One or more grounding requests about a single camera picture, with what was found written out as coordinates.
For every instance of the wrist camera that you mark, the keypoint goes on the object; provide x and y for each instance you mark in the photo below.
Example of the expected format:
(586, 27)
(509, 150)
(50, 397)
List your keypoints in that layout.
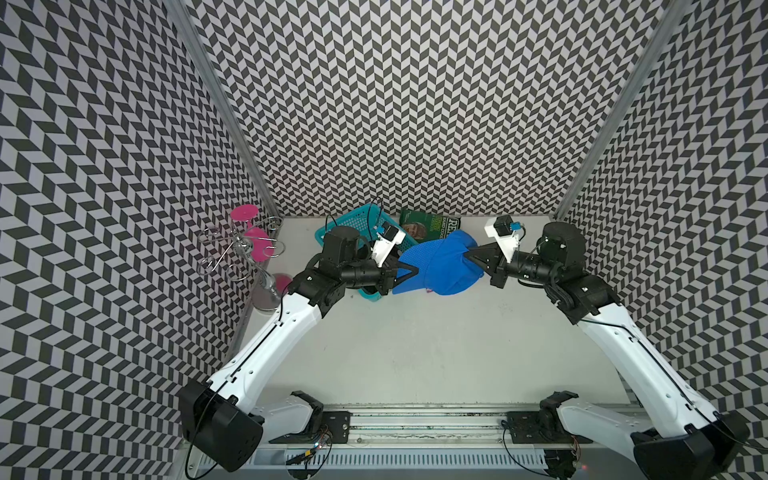
(388, 238)
(507, 233)

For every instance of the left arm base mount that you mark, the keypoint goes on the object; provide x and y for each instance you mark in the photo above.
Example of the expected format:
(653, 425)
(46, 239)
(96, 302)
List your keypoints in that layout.
(302, 419)

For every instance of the green crisps bag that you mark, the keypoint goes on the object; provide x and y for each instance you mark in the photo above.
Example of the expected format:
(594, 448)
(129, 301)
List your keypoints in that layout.
(423, 226)

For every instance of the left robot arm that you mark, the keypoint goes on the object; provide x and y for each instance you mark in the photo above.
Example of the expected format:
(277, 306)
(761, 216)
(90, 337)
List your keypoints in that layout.
(220, 416)

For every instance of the blue baseball cap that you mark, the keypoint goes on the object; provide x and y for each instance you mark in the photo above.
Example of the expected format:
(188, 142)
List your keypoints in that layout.
(442, 267)

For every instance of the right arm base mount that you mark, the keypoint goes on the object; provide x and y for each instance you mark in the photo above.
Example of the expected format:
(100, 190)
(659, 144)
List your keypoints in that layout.
(541, 426)

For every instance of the teal plastic basket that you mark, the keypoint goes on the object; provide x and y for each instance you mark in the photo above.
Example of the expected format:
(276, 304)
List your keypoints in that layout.
(368, 219)

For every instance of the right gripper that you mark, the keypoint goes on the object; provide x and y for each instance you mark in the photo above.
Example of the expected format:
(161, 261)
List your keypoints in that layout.
(496, 266)

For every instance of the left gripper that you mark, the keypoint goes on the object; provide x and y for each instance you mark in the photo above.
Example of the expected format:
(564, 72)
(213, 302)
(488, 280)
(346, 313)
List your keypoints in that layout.
(387, 275)

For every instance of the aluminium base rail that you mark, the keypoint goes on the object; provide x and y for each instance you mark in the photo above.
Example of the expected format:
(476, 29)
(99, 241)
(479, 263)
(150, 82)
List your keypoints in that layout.
(433, 439)

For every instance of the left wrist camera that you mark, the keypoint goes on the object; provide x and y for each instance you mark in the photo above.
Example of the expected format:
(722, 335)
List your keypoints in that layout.
(388, 238)

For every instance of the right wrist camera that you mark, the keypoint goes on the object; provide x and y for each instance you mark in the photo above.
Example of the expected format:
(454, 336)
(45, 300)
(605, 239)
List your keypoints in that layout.
(507, 233)

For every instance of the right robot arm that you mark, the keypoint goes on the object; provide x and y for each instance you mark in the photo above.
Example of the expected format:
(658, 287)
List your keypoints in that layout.
(684, 436)

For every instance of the pink metal cup stand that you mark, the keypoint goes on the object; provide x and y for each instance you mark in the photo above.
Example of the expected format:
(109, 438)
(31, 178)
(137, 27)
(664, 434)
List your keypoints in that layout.
(245, 243)

